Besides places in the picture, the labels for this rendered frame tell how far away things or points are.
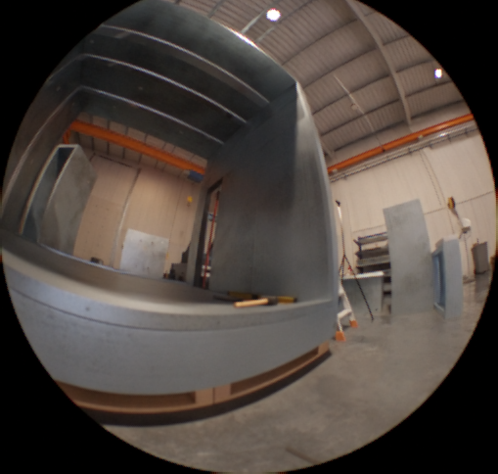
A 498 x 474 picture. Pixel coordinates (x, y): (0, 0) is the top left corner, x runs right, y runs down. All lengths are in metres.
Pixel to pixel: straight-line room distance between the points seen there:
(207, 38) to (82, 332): 2.79
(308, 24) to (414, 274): 7.85
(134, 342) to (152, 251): 7.66
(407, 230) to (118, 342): 2.89
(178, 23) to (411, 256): 4.29
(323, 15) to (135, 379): 8.37
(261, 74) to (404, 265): 3.30
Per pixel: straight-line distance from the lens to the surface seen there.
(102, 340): 0.47
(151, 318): 0.44
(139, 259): 7.96
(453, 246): 2.17
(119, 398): 0.75
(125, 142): 10.71
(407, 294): 2.70
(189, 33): 2.75
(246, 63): 2.70
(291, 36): 7.78
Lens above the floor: 0.52
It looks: 20 degrees up
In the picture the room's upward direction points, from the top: 4 degrees clockwise
